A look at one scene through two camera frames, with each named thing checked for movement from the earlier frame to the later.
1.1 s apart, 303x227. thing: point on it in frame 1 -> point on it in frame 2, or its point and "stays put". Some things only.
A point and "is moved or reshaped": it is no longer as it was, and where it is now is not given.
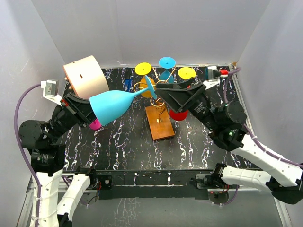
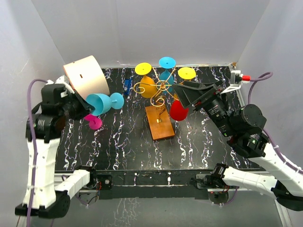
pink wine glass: (95, 125) stays put
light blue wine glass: (106, 105) is moved or reshaped
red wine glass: (179, 116) stays put
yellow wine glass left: (143, 69) stays put
